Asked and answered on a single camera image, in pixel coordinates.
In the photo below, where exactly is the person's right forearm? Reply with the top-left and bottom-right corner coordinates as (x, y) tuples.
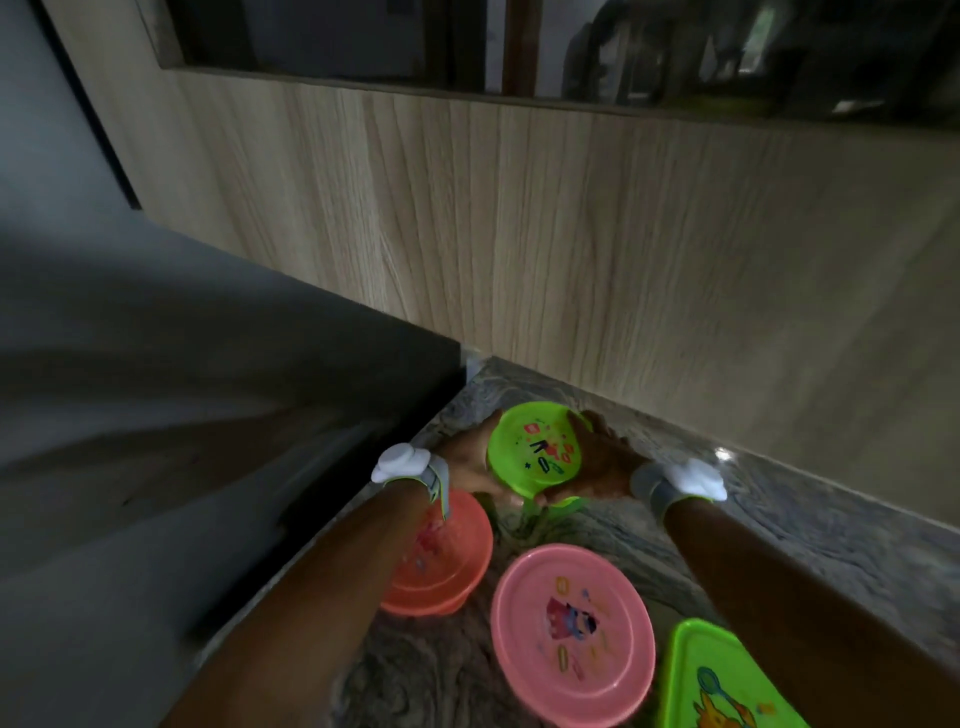
(663, 496), (960, 728)

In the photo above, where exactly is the green round lid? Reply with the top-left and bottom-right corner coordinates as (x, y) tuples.
(487, 401), (594, 502)

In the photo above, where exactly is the green round container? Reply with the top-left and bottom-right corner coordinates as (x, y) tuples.
(521, 493), (590, 520)

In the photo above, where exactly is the person's right hand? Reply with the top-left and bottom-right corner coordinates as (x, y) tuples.
(536, 410), (646, 505)

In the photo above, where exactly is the pink round lid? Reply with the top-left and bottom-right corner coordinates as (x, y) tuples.
(489, 543), (658, 728)

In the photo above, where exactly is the white grey wrist tracker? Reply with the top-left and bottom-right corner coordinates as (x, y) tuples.
(370, 442), (451, 519)
(629, 457), (729, 523)

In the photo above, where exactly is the person's left hand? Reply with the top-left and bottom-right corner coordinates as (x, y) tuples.
(436, 410), (526, 508)

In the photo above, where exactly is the orange round lid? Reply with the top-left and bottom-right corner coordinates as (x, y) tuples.
(389, 488), (495, 594)

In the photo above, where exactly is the person's left forearm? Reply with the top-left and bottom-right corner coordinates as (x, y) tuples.
(161, 479), (436, 728)

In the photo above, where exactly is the wooden cabinet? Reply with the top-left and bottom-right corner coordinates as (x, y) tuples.
(41, 0), (960, 526)

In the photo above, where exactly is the green rectangular giraffe lid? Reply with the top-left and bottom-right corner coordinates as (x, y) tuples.
(656, 617), (811, 728)

